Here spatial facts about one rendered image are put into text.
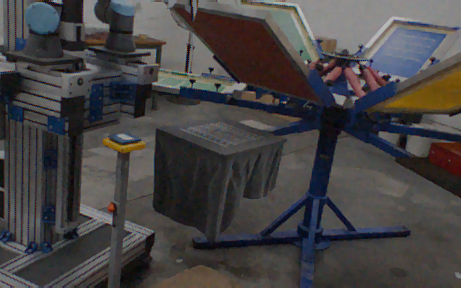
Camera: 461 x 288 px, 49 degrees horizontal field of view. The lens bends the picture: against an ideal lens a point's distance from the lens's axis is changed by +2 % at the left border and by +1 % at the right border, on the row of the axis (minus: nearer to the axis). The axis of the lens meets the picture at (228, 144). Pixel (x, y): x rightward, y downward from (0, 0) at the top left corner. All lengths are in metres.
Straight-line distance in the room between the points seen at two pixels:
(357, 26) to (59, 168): 5.06
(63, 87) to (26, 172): 0.69
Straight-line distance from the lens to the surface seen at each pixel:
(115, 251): 2.36
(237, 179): 2.28
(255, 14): 2.04
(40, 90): 2.20
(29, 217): 2.75
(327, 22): 7.11
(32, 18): 2.04
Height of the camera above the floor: 1.63
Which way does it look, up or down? 17 degrees down
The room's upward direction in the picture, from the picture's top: 8 degrees clockwise
